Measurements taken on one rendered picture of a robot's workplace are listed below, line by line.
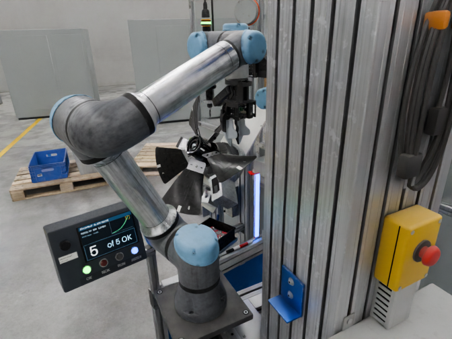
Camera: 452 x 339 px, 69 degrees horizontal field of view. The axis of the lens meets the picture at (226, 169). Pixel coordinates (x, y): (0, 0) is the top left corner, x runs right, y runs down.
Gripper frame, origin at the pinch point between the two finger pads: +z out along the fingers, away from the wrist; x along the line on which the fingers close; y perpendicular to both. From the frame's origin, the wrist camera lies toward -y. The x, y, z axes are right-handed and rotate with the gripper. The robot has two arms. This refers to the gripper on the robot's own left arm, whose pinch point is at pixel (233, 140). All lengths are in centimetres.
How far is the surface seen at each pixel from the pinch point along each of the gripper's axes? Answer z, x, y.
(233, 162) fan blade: 23.8, 25.1, -32.4
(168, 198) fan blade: 45, 1, -57
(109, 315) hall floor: 143, -30, -103
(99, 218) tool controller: 18.2, -43.7, -10.9
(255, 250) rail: 61, 22, -12
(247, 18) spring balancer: -41, 82, -89
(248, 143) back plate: 26, 53, -54
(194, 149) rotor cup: 22, 19, -57
